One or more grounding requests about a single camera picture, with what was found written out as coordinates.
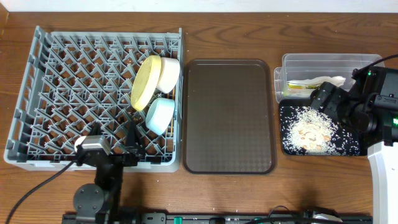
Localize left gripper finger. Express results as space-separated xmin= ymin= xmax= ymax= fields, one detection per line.
xmin=124 ymin=121 xmax=143 ymax=149
xmin=90 ymin=123 xmax=102 ymax=136

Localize white cup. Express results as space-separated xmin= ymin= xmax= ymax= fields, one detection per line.
xmin=74 ymin=136 xmax=86 ymax=152

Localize light blue bowl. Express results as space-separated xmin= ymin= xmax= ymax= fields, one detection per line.
xmin=146 ymin=98 xmax=175 ymax=135

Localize yellow round plate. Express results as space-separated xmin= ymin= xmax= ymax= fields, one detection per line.
xmin=131 ymin=55 xmax=161 ymax=111

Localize pink white bowl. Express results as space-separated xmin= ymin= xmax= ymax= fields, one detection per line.
xmin=156 ymin=57 xmax=180 ymax=93

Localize green orange snack wrapper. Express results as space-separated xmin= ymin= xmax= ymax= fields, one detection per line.
xmin=283 ymin=82 xmax=320 ymax=93

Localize white napkin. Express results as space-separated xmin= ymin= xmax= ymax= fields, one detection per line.
xmin=288 ymin=76 xmax=346 ymax=86

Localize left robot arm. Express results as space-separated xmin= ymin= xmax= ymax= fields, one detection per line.
xmin=69 ymin=121 xmax=145 ymax=223

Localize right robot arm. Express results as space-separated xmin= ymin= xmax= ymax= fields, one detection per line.
xmin=310 ymin=65 xmax=397 ymax=223

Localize black food waste tray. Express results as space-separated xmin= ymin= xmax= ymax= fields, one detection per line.
xmin=278 ymin=99 xmax=371 ymax=157

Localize clear plastic waste bin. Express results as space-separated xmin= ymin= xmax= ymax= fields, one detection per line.
xmin=274 ymin=53 xmax=382 ymax=102

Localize grey plastic dish rack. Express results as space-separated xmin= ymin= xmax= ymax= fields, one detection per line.
xmin=4 ymin=27 xmax=184 ymax=172

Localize dark brown serving tray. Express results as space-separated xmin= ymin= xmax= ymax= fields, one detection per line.
xmin=183 ymin=59 xmax=278 ymax=175

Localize spilled rice food scraps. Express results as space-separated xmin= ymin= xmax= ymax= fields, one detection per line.
xmin=279 ymin=105 xmax=360 ymax=156

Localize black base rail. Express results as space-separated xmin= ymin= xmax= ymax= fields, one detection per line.
xmin=61 ymin=205 xmax=374 ymax=224

